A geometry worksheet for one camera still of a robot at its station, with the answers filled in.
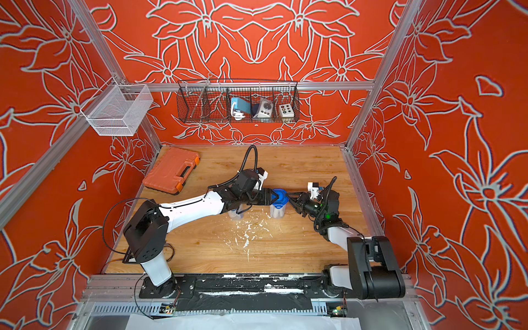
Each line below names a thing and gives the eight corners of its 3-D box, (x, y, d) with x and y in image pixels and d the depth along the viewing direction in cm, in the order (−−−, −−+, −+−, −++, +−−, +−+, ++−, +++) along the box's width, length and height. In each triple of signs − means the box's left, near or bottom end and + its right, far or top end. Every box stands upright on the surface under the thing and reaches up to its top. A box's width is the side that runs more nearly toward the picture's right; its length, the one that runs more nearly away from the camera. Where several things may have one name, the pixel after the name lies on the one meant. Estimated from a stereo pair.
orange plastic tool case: (143, 188, 103) (138, 182, 99) (169, 152, 119) (166, 146, 115) (178, 196, 100) (174, 190, 96) (200, 158, 116) (198, 152, 112)
